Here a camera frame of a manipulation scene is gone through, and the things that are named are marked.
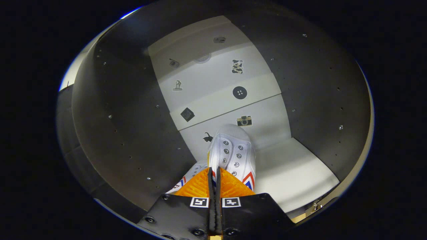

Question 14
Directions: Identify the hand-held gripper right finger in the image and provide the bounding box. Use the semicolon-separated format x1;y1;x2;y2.
216;166;296;240

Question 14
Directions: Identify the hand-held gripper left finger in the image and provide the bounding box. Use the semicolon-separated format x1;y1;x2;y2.
137;167;216;240

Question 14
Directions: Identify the white canvas shoe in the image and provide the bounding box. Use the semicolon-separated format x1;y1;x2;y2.
207;124;257;192
166;160;209;194

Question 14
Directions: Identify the dark grey shoe cabinet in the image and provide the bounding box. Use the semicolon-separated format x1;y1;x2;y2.
68;0;374;230

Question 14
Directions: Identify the white cabinet shelf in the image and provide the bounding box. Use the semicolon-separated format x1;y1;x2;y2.
254;137;340;214

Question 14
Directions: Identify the black backdrop cloth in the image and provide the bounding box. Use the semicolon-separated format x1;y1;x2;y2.
56;83;147;223

